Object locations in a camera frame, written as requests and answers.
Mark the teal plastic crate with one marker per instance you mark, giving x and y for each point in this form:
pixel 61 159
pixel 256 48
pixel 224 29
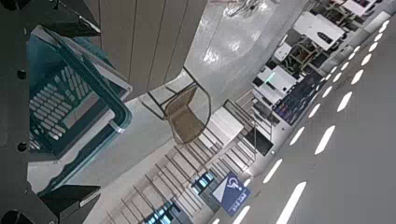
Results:
pixel 43 56

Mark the white tape band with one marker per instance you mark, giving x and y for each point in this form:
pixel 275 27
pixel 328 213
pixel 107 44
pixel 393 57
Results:
pixel 117 127

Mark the black flat panel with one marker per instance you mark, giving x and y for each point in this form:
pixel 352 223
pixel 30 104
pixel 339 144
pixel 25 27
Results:
pixel 259 141

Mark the white ceiling light strip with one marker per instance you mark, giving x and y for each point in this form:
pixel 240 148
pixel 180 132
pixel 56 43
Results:
pixel 324 140
pixel 291 202
pixel 344 101
pixel 336 77
pixel 357 76
pixel 296 136
pixel 241 215
pixel 314 110
pixel 327 91
pixel 366 59
pixel 272 171

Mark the small white box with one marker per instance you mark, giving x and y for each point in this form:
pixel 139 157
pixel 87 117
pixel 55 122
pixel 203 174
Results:
pixel 282 51

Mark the blue wheelchair sign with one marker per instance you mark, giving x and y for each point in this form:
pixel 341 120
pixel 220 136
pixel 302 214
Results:
pixel 231 193

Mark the teal double door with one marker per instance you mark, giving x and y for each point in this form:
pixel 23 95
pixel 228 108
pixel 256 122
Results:
pixel 203 183
pixel 165 215

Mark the wicker chair with black frame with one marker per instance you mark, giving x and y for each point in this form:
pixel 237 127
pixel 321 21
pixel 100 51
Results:
pixel 182 118

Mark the white work table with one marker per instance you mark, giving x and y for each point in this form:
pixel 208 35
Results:
pixel 277 82
pixel 317 29

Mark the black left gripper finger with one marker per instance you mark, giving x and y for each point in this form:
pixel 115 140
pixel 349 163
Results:
pixel 74 21
pixel 73 199

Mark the white staircase with black rails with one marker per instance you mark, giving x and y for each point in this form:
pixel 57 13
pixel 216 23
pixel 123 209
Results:
pixel 230 146

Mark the dark blue patterned mat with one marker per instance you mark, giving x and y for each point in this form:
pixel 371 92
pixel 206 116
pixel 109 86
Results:
pixel 299 99

